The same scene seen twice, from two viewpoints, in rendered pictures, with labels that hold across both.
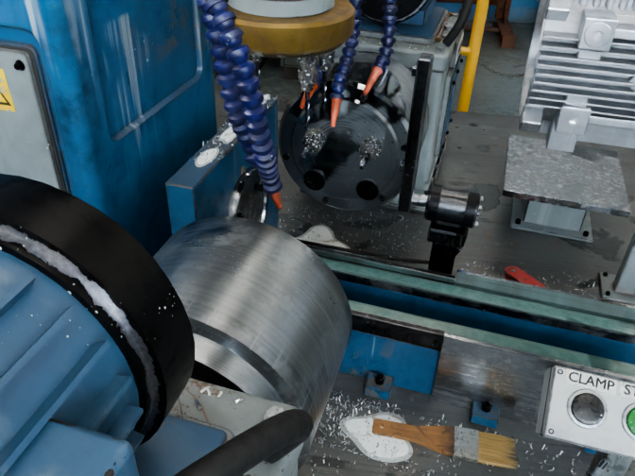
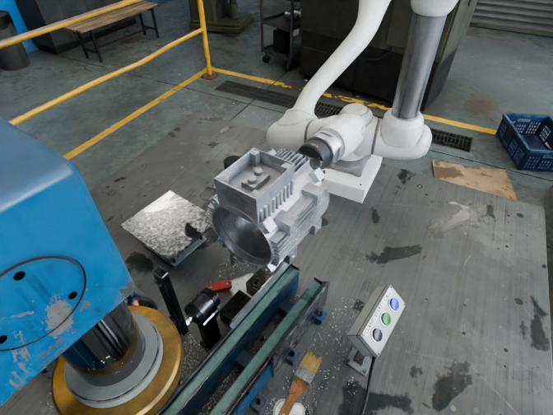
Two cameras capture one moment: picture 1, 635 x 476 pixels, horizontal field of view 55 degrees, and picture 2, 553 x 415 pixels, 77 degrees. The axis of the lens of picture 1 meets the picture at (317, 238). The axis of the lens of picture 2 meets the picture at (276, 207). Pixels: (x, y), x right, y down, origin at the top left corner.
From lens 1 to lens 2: 0.59 m
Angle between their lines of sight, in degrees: 53
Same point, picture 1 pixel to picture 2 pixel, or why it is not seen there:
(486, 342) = (279, 338)
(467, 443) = (305, 374)
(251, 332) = not seen: outside the picture
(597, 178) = (187, 213)
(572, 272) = (221, 260)
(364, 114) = not seen: hidden behind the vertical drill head
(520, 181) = (167, 248)
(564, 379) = (365, 335)
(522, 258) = (200, 276)
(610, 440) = (386, 333)
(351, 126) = not seen: hidden behind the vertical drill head
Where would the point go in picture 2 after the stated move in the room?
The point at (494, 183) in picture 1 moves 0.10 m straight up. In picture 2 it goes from (132, 251) to (124, 234)
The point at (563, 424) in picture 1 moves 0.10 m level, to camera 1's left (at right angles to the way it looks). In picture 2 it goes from (378, 347) to (370, 390)
